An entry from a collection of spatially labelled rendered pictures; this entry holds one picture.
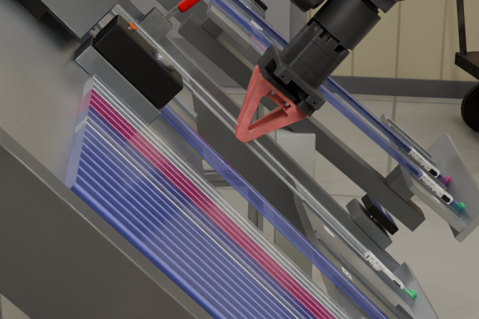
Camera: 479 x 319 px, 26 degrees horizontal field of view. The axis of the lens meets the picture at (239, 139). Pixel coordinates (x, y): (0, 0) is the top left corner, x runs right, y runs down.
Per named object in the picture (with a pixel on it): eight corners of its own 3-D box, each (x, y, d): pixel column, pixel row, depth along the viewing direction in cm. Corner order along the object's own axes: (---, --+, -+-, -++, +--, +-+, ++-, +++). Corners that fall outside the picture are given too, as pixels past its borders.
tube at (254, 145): (405, 298, 125) (412, 292, 125) (408, 303, 124) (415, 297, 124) (102, 1, 111) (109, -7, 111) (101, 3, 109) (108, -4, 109)
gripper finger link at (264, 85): (217, 127, 112) (274, 63, 111) (213, 108, 119) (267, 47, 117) (264, 164, 114) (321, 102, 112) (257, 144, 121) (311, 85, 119)
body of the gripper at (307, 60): (269, 77, 109) (317, 24, 107) (260, 54, 119) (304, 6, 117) (315, 115, 111) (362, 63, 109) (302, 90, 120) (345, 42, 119)
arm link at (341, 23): (392, 14, 110) (383, 6, 115) (345, -29, 108) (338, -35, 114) (348, 63, 111) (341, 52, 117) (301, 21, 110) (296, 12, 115)
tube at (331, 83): (443, 183, 162) (447, 178, 162) (444, 186, 161) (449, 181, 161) (196, -30, 152) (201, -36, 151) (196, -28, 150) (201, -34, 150)
